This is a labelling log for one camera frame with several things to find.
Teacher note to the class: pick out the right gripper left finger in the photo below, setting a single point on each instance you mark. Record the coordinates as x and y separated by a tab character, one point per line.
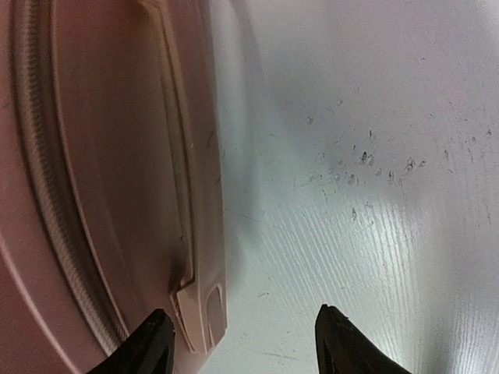
149	349

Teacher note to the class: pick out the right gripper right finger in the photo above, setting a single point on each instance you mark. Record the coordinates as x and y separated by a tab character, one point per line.
342	348

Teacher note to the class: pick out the pink hard-shell suitcase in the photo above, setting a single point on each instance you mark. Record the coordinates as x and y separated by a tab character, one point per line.
111	201

